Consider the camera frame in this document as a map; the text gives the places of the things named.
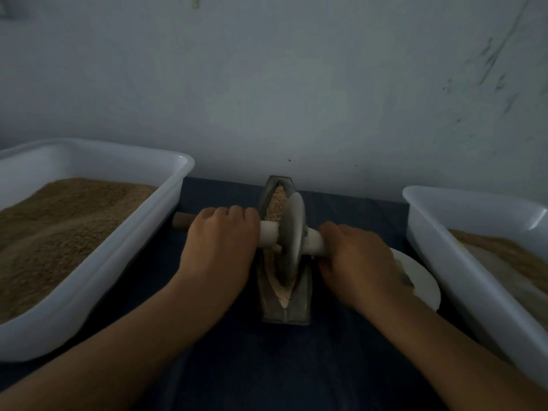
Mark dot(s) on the person's left hand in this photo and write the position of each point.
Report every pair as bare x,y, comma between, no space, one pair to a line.
218,248

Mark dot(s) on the person's right hand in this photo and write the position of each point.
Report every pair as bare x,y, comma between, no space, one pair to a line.
360,269

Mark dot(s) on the boat-shaped metal grinding trough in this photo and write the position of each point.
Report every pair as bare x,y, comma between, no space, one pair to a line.
284,310

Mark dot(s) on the large brown grain heap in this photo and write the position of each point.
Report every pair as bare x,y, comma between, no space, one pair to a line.
501,250
51,244

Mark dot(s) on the person's right forearm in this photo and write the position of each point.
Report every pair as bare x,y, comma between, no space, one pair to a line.
467,364

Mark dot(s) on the person's left forearm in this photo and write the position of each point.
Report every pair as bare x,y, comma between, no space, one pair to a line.
90,364

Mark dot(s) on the white round plate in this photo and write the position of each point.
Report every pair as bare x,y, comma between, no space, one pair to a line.
421,278

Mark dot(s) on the white plastic tub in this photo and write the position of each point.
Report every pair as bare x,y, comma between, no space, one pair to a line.
467,282
137,244

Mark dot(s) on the dark blue table cloth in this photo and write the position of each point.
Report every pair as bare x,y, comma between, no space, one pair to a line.
274,376

